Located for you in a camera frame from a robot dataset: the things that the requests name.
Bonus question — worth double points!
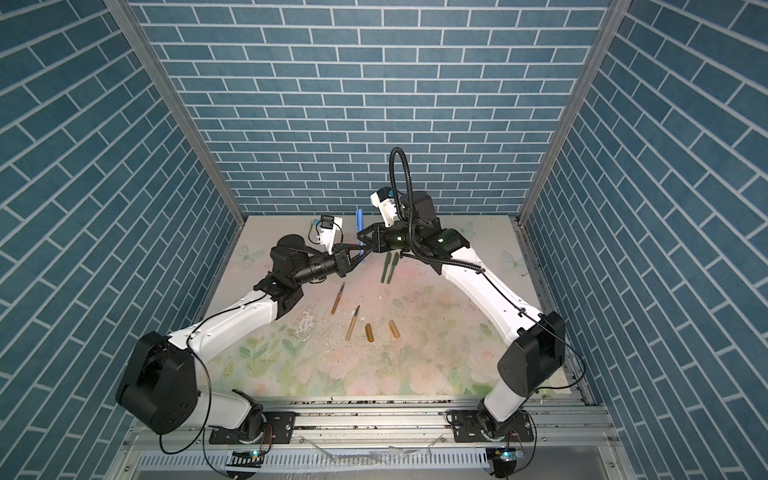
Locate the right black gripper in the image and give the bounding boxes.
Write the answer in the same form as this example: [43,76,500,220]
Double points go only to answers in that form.
[357,221,422,253]

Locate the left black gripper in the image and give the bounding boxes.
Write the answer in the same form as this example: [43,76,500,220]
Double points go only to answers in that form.
[290,243,369,289]

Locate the green pen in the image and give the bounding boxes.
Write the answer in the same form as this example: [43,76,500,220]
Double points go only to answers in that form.
[386,252,400,284]
[380,251,392,284]

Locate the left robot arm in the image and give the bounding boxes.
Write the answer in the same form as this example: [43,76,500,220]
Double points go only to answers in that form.
[116,234,371,443]

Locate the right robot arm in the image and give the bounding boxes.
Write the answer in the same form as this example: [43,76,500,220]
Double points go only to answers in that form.
[357,147,572,440]

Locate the brown pen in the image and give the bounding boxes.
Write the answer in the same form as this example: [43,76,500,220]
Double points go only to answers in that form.
[330,283,345,315]

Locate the tan pen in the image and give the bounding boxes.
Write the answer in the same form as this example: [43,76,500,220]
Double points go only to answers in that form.
[345,305,361,342]

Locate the dark yellow pen cap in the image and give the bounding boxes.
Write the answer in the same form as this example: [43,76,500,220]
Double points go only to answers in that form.
[365,323,375,343]

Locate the tan pen cap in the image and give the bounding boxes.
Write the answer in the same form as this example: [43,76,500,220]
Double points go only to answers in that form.
[388,320,401,339]

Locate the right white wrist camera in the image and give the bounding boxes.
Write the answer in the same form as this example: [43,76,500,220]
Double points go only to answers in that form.
[370,187,399,228]

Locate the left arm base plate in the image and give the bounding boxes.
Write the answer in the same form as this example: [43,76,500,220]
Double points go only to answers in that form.
[209,412,296,446]

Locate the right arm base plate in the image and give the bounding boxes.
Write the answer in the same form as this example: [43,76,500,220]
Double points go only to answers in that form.
[444,409,535,443]

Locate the aluminium mounting rail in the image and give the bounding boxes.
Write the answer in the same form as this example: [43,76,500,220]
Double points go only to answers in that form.
[108,400,632,479]

